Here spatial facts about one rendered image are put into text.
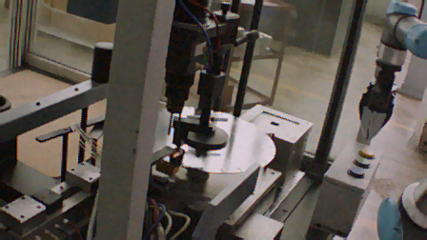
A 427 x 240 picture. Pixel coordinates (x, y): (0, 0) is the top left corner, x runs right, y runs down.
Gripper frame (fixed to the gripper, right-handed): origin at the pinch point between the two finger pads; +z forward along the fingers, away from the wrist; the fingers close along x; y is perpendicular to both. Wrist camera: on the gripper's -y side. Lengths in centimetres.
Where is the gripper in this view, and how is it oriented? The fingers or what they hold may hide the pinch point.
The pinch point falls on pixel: (367, 136)
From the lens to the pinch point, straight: 140.2
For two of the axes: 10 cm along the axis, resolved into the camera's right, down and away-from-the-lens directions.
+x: -8.8, -3.2, 3.6
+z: -1.7, 9.0, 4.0
